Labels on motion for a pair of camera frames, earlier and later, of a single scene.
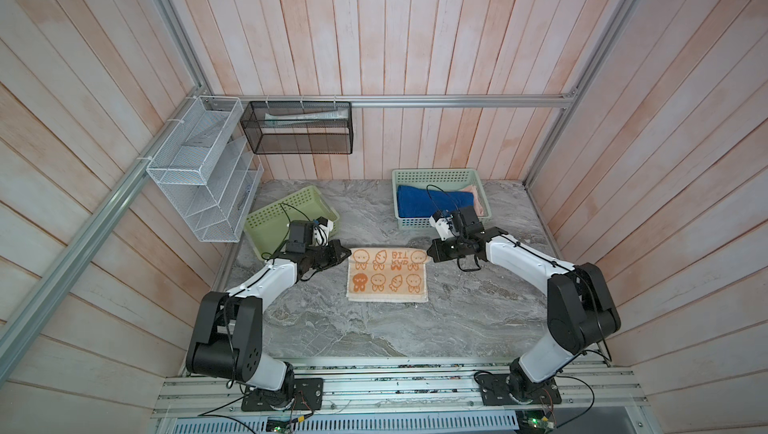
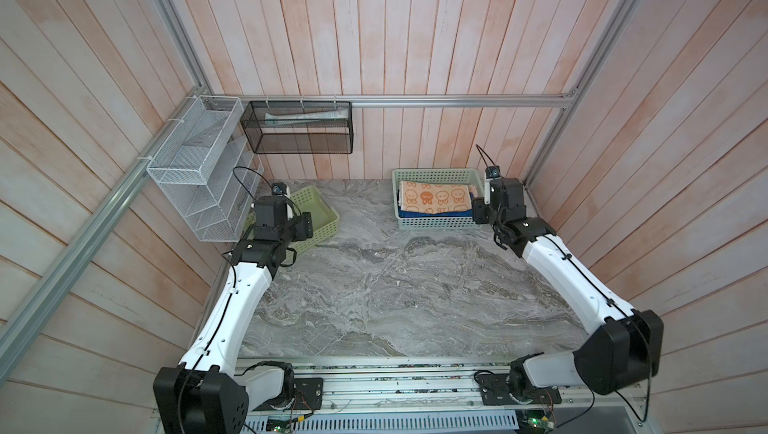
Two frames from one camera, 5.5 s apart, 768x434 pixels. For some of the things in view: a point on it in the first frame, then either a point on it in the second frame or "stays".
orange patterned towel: x=387 y=275 -> x=435 y=197
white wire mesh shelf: x=208 y=169 stays
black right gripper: x=437 y=253 -> x=478 y=213
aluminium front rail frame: x=544 y=396 stays
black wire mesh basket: x=309 y=127 stays
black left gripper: x=335 y=258 -> x=303 y=227
